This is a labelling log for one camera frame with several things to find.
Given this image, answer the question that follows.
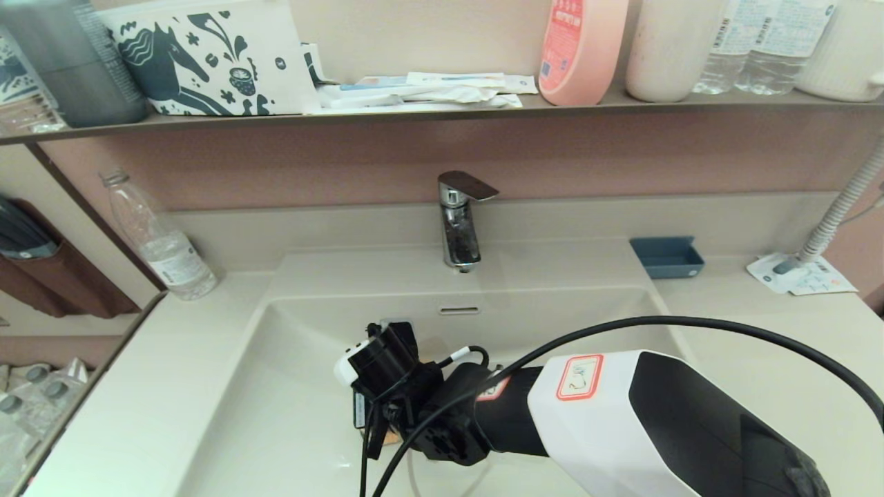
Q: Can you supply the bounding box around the clear plastic packet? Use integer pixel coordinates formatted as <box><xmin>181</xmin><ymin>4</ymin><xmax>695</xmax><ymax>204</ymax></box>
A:
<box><xmin>0</xmin><ymin>100</ymin><xmax>66</xmax><ymax>133</ymax></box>

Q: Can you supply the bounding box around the dark grey ribbed item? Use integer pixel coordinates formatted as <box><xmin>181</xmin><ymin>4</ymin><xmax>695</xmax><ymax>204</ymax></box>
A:
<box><xmin>0</xmin><ymin>200</ymin><xmax>59</xmax><ymax>260</ymax></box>

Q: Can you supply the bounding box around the dark grey canister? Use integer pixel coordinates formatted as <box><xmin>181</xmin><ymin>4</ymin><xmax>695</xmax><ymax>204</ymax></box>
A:
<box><xmin>0</xmin><ymin>0</ymin><xmax>149</xmax><ymax>128</ymax></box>

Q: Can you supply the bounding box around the white card blue logo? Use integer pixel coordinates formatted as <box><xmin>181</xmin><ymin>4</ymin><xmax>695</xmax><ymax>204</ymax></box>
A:
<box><xmin>746</xmin><ymin>254</ymin><xmax>812</xmax><ymax>295</ymax></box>

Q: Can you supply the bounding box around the horse pattern white box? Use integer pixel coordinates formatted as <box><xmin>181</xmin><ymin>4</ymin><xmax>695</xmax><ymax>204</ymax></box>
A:
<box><xmin>97</xmin><ymin>0</ymin><xmax>322</xmax><ymax>117</ymax></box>

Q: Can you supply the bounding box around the white ribbed jar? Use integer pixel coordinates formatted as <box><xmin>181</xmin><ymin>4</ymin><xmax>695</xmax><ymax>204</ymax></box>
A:
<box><xmin>794</xmin><ymin>0</ymin><xmax>884</xmax><ymax>102</ymax></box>

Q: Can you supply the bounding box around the blue soap dish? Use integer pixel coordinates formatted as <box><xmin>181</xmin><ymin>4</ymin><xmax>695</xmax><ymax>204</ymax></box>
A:
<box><xmin>628</xmin><ymin>236</ymin><xmax>705</xmax><ymax>279</ymax></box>

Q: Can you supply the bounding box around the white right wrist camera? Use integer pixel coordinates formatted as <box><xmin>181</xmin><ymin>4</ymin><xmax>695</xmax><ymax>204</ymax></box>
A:
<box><xmin>335</xmin><ymin>340</ymin><xmax>379</xmax><ymax>386</ymax></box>

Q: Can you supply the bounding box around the printed paper leaflet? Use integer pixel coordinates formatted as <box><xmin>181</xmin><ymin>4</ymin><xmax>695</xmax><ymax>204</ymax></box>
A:
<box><xmin>789</xmin><ymin>267</ymin><xmax>859</xmax><ymax>296</ymax></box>

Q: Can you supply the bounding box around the large white plastic packet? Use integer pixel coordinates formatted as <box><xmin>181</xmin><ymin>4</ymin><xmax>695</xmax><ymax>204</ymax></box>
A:
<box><xmin>318</xmin><ymin>83</ymin><xmax>524</xmax><ymax>113</ymax></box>

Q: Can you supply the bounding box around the grey corrugated hose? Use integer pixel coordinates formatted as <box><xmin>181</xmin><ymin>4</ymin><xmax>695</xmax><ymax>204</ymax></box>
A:
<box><xmin>772</xmin><ymin>142</ymin><xmax>884</xmax><ymax>275</ymax></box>

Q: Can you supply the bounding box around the white blue toothbrush packet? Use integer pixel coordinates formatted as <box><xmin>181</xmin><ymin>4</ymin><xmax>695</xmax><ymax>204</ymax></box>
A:
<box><xmin>406</xmin><ymin>72</ymin><xmax>508</xmax><ymax>88</ymax></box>

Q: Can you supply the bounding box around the slim clear plastic bottle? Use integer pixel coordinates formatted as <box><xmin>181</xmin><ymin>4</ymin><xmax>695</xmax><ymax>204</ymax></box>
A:
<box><xmin>100</xmin><ymin>171</ymin><xmax>218</xmax><ymax>301</ymax></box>

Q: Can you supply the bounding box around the chrome faucet brown lever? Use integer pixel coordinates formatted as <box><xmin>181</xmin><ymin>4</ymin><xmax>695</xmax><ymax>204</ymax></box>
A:
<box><xmin>437</xmin><ymin>171</ymin><xmax>499</xmax><ymax>273</ymax></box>

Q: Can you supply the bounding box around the pink lotion bottle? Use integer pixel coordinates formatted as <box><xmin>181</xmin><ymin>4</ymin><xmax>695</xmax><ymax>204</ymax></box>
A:
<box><xmin>539</xmin><ymin>0</ymin><xmax>629</xmax><ymax>106</ymax></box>

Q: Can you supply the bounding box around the brown wall shelf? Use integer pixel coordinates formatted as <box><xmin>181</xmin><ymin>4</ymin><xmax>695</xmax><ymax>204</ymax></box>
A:
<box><xmin>0</xmin><ymin>90</ymin><xmax>884</xmax><ymax>146</ymax></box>

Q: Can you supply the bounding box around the plastic wrapped bottle pack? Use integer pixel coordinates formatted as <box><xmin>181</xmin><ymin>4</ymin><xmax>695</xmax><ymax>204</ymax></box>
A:
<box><xmin>0</xmin><ymin>358</ymin><xmax>90</xmax><ymax>487</ymax></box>

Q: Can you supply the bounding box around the clear water bottle white label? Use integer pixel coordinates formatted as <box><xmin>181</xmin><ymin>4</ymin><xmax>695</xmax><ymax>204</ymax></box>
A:
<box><xmin>733</xmin><ymin>0</ymin><xmax>840</xmax><ymax>96</ymax></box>
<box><xmin>692</xmin><ymin>0</ymin><xmax>757</xmax><ymax>95</ymax></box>

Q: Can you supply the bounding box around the blue patterned box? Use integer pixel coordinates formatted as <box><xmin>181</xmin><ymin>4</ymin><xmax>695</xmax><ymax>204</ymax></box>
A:
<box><xmin>0</xmin><ymin>35</ymin><xmax>56</xmax><ymax>115</ymax></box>

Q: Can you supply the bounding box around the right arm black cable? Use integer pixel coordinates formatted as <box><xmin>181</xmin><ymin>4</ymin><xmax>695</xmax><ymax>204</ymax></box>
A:
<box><xmin>359</xmin><ymin>315</ymin><xmax>884</xmax><ymax>497</ymax></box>

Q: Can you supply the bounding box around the white ceramic sink basin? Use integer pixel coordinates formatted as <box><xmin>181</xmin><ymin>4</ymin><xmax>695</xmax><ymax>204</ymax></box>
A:
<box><xmin>166</xmin><ymin>242</ymin><xmax>760</xmax><ymax>497</ymax></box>

